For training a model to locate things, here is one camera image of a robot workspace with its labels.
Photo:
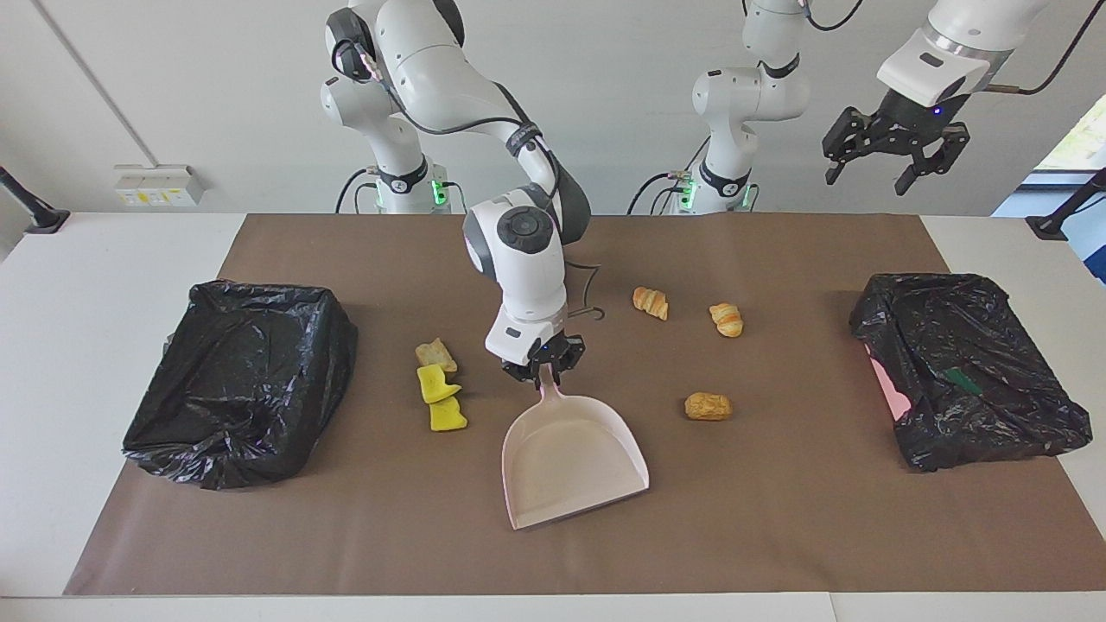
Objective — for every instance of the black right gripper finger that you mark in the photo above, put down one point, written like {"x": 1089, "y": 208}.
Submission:
{"x": 529, "y": 375}
{"x": 568, "y": 367}

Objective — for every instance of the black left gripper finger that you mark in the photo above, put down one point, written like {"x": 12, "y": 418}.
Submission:
{"x": 946, "y": 149}
{"x": 842, "y": 138}

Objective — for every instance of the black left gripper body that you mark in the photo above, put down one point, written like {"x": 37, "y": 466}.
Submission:
{"x": 907, "y": 121}

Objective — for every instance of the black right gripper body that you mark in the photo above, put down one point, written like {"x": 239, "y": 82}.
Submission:
{"x": 549, "y": 350}

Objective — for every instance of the small yellow sponge piece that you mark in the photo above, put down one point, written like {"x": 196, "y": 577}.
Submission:
{"x": 448, "y": 416}

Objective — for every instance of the large yellow sponge piece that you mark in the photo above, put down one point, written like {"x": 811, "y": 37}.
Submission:
{"x": 436, "y": 384}

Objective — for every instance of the pale beige sponge piece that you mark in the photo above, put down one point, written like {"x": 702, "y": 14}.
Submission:
{"x": 435, "y": 355}

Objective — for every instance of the pale pink plastic dustpan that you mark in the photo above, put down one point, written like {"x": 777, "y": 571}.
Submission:
{"x": 570, "y": 466}

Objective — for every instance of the striped toy croissant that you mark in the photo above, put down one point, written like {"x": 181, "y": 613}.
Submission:
{"x": 651, "y": 303}
{"x": 727, "y": 320}

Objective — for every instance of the brown bread roll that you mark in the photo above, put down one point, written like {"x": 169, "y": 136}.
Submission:
{"x": 708, "y": 407}

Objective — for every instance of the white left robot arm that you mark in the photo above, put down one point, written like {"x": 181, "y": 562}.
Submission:
{"x": 752, "y": 95}

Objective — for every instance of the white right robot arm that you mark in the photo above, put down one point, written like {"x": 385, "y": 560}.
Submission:
{"x": 518, "y": 259}

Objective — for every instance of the black trash bag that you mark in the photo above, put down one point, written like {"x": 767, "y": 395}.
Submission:
{"x": 950, "y": 328}
{"x": 242, "y": 389}

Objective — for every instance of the pink plastic bin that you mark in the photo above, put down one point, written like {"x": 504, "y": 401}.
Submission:
{"x": 886, "y": 384}

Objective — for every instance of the bright window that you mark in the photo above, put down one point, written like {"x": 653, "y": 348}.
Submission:
{"x": 1080, "y": 138}

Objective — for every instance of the green and yellow sponge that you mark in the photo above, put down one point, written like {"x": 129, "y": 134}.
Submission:
{"x": 962, "y": 380}

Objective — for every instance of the brown paper table mat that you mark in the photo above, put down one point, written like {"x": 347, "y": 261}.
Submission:
{"x": 778, "y": 518}

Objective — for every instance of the black camera stand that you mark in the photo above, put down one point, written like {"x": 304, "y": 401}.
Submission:
{"x": 34, "y": 212}
{"x": 1063, "y": 216}

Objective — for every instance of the white wall socket box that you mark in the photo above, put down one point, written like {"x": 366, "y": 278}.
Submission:
{"x": 160, "y": 186}

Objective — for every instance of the white wall conduit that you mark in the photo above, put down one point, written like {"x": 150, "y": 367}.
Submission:
{"x": 88, "y": 79}

